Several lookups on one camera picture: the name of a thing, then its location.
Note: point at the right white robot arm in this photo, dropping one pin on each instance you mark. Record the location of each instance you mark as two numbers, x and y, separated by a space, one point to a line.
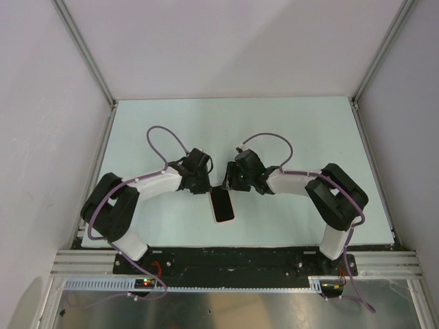
337 198

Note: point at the white slotted cable duct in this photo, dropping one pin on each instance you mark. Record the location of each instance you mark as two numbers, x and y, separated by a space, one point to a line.
307 285

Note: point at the black white-edged smartphone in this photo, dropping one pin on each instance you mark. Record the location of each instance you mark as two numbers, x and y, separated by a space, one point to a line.
222 205

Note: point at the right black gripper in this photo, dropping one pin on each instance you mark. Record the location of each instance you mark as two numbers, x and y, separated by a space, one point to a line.
231 179

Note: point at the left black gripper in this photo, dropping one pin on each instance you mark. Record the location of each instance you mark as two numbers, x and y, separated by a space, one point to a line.
205 187

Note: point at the left aluminium frame post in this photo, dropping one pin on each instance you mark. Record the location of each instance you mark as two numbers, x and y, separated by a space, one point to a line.
78 40

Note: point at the right aluminium frame post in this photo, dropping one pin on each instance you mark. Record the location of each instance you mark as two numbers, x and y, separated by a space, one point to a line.
390 37

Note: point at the aluminium frame post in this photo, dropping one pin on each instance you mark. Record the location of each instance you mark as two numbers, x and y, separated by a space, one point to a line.
78 40
390 37

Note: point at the pink phone case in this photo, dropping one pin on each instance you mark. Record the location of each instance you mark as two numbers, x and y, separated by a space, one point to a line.
219 222

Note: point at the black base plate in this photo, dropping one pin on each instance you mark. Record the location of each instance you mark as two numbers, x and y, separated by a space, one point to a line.
236 265

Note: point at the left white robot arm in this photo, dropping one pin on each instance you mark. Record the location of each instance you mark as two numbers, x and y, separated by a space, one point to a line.
110 208

